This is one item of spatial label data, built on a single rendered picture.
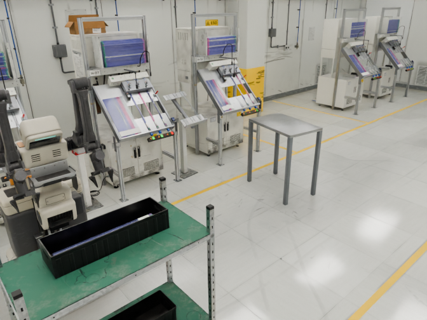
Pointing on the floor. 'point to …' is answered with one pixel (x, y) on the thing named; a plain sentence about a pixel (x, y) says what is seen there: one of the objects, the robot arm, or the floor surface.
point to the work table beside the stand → (301, 129)
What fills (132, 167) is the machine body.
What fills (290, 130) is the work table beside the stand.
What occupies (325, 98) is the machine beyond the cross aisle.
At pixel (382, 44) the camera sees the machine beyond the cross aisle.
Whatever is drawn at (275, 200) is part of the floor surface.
